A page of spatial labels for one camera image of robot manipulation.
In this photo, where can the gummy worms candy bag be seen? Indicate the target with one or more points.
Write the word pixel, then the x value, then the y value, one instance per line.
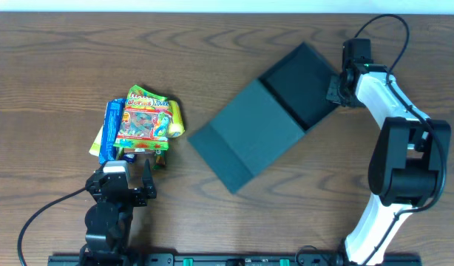
pixel 145 121

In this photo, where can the black mounting rail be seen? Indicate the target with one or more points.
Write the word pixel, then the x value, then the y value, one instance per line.
pixel 167 259

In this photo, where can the kitkat chocolate bar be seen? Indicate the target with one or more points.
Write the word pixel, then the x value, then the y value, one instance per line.
pixel 160 159

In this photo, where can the brown chocolate milk carton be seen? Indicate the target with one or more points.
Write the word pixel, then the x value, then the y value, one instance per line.
pixel 138 151

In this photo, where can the yellow green snack packet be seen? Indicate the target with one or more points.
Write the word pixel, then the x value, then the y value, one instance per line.
pixel 96 145

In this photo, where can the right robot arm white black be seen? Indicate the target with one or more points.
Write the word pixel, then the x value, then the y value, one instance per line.
pixel 407 170

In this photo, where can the yellow mentos candy tube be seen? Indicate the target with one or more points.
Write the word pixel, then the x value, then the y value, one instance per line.
pixel 176 127

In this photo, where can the blue cookie package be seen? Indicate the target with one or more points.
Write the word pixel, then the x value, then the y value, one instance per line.
pixel 112 121

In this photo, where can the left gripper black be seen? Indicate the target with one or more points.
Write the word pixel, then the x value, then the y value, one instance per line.
pixel 129 194

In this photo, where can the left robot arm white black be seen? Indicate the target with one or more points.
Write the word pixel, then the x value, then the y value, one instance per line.
pixel 109 220

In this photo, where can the small blue wrapped candy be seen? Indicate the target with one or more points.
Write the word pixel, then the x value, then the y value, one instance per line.
pixel 130 158

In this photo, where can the dark green gift box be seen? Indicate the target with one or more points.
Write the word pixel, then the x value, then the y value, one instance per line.
pixel 269 116

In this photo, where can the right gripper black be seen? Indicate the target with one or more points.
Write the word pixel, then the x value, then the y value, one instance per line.
pixel 333 90

